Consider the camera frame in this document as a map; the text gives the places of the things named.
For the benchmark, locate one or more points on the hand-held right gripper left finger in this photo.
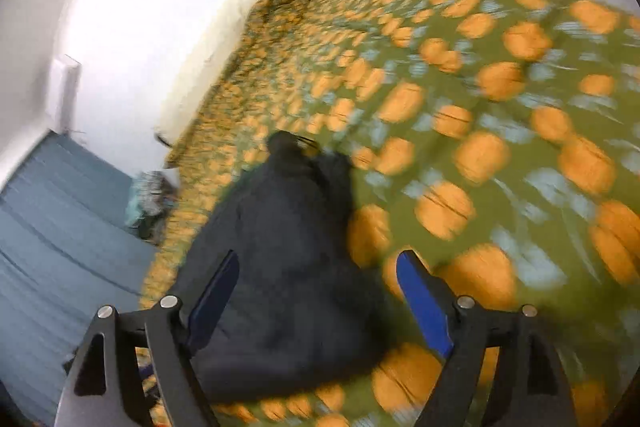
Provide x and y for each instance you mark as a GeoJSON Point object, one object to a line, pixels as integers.
{"type": "Point", "coordinates": [215, 302]}

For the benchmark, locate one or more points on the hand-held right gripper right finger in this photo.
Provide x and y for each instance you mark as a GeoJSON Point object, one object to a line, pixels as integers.
{"type": "Point", "coordinates": [425, 307]}

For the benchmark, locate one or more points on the black puffer jacket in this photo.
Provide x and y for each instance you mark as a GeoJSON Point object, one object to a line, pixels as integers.
{"type": "Point", "coordinates": [290, 267]}

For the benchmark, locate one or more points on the pile of clothes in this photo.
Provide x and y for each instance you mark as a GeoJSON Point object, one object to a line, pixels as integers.
{"type": "Point", "coordinates": [150, 202]}

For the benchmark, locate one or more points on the blue-grey curtain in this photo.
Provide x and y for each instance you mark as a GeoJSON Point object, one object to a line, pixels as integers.
{"type": "Point", "coordinates": [60, 232]}

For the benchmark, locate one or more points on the green orange-print quilt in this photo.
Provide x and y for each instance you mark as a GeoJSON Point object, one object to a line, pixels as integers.
{"type": "Point", "coordinates": [500, 132]}

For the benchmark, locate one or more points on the cream pillow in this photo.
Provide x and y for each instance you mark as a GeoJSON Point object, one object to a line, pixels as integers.
{"type": "Point", "coordinates": [220, 32]}

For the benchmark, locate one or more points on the white wall box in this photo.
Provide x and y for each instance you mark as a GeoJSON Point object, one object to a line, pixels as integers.
{"type": "Point", "coordinates": [66, 92]}

